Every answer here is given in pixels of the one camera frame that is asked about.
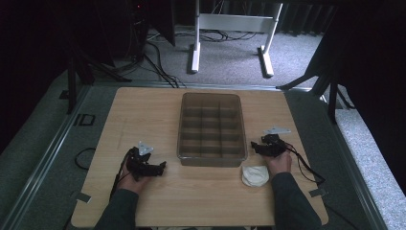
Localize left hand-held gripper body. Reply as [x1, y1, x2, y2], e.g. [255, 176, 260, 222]
[125, 141, 155, 182]

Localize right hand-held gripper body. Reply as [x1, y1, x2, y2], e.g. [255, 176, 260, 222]
[259, 126, 292, 158]

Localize clear divided storage box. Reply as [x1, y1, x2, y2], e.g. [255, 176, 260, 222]
[176, 92, 249, 168]

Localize person's left hand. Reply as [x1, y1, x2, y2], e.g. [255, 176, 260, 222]
[117, 166, 152, 195]

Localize person's right hand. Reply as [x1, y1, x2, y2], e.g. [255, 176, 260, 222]
[265, 150, 293, 177]

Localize grey tape piece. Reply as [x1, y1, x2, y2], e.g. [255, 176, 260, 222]
[76, 191, 93, 204]
[308, 187, 328, 198]

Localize black metal stand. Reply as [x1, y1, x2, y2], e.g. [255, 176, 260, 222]
[275, 32, 340, 125]
[65, 44, 132, 115]

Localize dark computer tower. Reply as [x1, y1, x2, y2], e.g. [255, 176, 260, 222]
[125, 0, 151, 62]

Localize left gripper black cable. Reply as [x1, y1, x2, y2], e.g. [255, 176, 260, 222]
[108, 149, 132, 201]

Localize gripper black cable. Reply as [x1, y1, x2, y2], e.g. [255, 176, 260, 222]
[283, 142, 327, 186]
[108, 149, 132, 201]

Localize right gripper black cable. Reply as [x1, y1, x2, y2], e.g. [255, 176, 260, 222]
[283, 142, 327, 186]

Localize black looped floor cable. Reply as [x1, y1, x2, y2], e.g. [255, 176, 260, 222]
[74, 147, 97, 172]

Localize bundle of black floor cables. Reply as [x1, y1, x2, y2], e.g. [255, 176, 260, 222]
[140, 39, 188, 89]

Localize cables under white desk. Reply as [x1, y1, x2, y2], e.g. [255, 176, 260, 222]
[174, 28, 259, 43]

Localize white desk frame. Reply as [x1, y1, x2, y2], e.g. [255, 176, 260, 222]
[190, 0, 284, 79]

